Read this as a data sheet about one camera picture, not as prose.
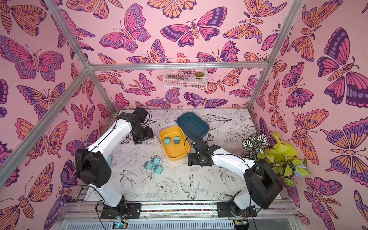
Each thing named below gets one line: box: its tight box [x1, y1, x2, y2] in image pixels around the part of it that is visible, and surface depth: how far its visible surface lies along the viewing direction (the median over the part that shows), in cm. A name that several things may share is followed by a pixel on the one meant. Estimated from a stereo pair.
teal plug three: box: [152, 156, 161, 165], surface depth 92 cm
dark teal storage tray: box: [176, 111, 210, 141], surface depth 112 cm
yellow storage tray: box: [159, 126, 191, 161], surface depth 101 cm
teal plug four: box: [144, 161, 154, 170], surface depth 90 cm
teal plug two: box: [173, 136, 181, 145], surface depth 102 cm
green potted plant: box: [241, 132, 311, 187], surface depth 71 cm
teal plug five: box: [154, 164, 163, 175], surface depth 88 cm
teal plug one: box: [164, 137, 171, 145], surface depth 102 cm
